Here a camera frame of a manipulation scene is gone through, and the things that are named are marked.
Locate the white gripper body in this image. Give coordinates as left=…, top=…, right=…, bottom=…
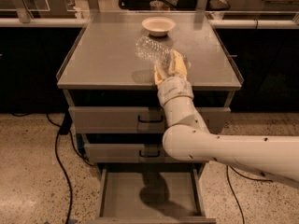
left=158, top=77, right=193, bottom=106

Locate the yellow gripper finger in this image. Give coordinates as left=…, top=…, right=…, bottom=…
left=169, top=49, right=188, bottom=78
left=154, top=64, right=168, bottom=86

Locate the clear plastic water bottle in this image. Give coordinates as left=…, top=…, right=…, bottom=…
left=134, top=35, right=192, bottom=70

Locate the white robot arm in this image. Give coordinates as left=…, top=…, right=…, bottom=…
left=154, top=49, right=299, bottom=188

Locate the grey drawer cabinet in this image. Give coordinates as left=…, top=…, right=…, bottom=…
left=55, top=10, right=245, bottom=224

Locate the grey top drawer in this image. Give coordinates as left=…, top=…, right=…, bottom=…
left=68, top=105, right=232, bottom=134

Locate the grey drawer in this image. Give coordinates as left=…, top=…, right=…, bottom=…
left=84, top=144, right=179, bottom=163
left=68, top=105, right=232, bottom=134
left=86, top=163, right=216, bottom=224

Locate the grey middle drawer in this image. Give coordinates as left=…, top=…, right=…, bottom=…
left=84, top=144, right=179, bottom=163

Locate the grey bottom drawer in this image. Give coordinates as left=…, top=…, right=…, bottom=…
left=86, top=163, right=216, bottom=224

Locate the white paper bowl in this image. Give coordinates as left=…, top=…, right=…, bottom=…
left=142, top=17, right=176, bottom=37

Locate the drink cup with straw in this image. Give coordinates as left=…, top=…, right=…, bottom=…
left=149, top=0, right=164, bottom=10

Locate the black cable right floor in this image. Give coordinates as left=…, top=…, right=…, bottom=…
left=225, top=165, right=274, bottom=224

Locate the black cable floor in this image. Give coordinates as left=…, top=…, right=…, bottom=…
left=46, top=113, right=95, bottom=224
left=225, top=165, right=274, bottom=224

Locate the black cable left floor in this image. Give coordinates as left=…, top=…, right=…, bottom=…
left=46, top=113, right=95, bottom=224

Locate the white horizontal rail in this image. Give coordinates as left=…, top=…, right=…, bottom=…
left=0, top=18, right=299, bottom=29

